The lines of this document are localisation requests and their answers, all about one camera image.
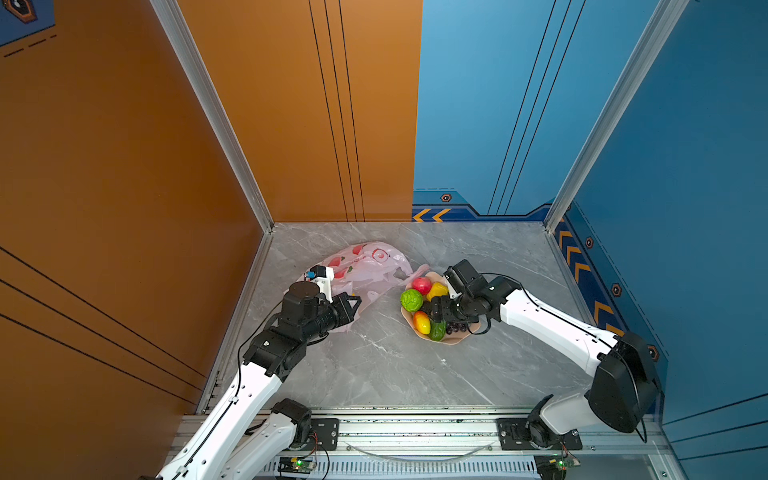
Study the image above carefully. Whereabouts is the aluminium front rail frame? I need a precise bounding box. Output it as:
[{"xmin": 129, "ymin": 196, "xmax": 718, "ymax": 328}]
[{"xmin": 170, "ymin": 407, "xmax": 685, "ymax": 480}]

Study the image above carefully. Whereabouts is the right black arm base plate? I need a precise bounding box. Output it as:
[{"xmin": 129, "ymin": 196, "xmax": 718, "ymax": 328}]
[{"xmin": 495, "ymin": 418, "xmax": 583, "ymax": 451}]

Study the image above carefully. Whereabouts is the orange yellow peach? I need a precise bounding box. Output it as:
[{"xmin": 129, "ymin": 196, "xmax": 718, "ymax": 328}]
[{"xmin": 412, "ymin": 311, "xmax": 431, "ymax": 336}]

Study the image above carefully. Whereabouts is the yellow lemon fruit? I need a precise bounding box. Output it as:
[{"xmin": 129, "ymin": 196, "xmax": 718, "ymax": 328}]
[{"xmin": 426, "ymin": 282, "xmax": 450, "ymax": 301}]

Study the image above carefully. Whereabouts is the left aluminium corner post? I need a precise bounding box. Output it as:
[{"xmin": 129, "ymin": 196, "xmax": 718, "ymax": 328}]
[{"xmin": 150, "ymin": 0, "xmax": 274, "ymax": 234}]

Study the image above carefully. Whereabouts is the green circuit board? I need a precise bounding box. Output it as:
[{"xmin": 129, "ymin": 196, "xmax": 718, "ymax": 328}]
[
  {"xmin": 277, "ymin": 457, "xmax": 317, "ymax": 476},
  {"xmin": 549, "ymin": 456, "xmax": 579, "ymax": 472}
]

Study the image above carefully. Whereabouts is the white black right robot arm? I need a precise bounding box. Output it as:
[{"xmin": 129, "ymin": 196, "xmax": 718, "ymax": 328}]
[{"xmin": 401, "ymin": 260, "xmax": 663, "ymax": 450}]

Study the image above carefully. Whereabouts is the red apple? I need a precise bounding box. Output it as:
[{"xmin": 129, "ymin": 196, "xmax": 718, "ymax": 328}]
[{"xmin": 411, "ymin": 276, "xmax": 433, "ymax": 296}]

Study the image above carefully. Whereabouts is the right green circuit board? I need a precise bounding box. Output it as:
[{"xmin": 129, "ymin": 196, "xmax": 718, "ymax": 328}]
[{"xmin": 549, "ymin": 456, "xmax": 579, "ymax": 472}]

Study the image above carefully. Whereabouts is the green yellow cucumber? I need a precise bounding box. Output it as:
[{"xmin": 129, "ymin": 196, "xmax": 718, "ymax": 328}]
[{"xmin": 428, "ymin": 321, "xmax": 448, "ymax": 342}]

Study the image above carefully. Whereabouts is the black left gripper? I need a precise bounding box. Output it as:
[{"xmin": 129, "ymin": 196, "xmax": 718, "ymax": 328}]
[{"xmin": 300, "ymin": 293, "xmax": 361, "ymax": 346}]

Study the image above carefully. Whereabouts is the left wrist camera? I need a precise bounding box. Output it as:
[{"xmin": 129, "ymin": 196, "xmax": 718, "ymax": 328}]
[{"xmin": 304, "ymin": 265, "xmax": 335, "ymax": 302}]

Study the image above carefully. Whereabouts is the aluminium corner post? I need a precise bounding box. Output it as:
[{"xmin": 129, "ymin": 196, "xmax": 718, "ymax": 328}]
[
  {"xmin": 150, "ymin": 0, "xmax": 274, "ymax": 234},
  {"xmin": 543, "ymin": 0, "xmax": 689, "ymax": 234}
]

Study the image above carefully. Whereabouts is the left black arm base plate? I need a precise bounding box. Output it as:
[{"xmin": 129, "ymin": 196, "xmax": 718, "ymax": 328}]
[{"xmin": 302, "ymin": 417, "xmax": 340, "ymax": 452}]

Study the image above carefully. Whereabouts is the green custard apple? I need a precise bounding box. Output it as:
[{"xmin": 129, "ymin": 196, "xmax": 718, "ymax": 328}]
[{"xmin": 400, "ymin": 288, "xmax": 424, "ymax": 313}]

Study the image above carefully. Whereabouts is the pink printed plastic bag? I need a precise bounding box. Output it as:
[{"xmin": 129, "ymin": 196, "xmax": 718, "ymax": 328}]
[{"xmin": 303, "ymin": 241, "xmax": 430, "ymax": 320}]

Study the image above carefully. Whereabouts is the dark purple grape bunch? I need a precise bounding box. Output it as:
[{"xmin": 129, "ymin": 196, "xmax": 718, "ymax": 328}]
[{"xmin": 446, "ymin": 322, "xmax": 473, "ymax": 336}]

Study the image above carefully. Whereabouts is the right aluminium corner post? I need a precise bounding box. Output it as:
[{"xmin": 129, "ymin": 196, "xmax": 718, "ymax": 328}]
[{"xmin": 543, "ymin": 0, "xmax": 689, "ymax": 234}]

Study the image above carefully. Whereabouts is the left green circuit board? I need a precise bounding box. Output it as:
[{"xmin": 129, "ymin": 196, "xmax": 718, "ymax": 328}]
[{"xmin": 277, "ymin": 457, "xmax": 317, "ymax": 476}]

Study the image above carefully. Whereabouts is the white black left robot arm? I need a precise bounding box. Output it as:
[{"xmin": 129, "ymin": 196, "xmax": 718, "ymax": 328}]
[{"xmin": 153, "ymin": 279, "xmax": 362, "ymax": 479}]

